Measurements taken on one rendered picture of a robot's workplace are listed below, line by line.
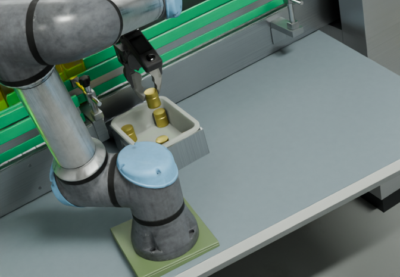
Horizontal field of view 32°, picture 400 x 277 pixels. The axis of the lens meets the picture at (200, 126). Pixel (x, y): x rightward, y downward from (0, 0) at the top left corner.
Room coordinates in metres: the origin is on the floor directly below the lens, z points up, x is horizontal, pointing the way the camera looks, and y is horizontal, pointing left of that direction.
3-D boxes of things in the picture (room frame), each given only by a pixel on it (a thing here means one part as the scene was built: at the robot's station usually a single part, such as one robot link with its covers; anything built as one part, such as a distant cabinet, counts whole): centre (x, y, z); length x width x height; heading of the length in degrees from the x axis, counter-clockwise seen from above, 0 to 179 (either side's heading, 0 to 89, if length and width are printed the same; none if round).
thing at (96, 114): (1.58, 0.26, 0.95); 0.17 x 0.03 x 0.12; 23
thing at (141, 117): (1.53, 0.11, 0.80); 0.22 x 0.17 x 0.09; 23
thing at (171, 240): (1.17, 0.14, 0.82); 0.15 x 0.15 x 0.10
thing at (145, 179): (1.17, 0.14, 0.94); 0.13 x 0.12 x 0.14; 69
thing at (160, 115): (1.62, 0.10, 0.79); 0.04 x 0.04 x 0.04
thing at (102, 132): (1.59, 0.27, 0.85); 0.09 x 0.04 x 0.07; 23
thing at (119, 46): (1.57, 0.11, 1.06); 0.09 x 0.08 x 0.12; 21
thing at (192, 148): (1.56, 0.13, 0.79); 0.27 x 0.17 x 0.08; 23
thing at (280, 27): (1.83, -0.33, 0.90); 0.17 x 0.05 x 0.23; 23
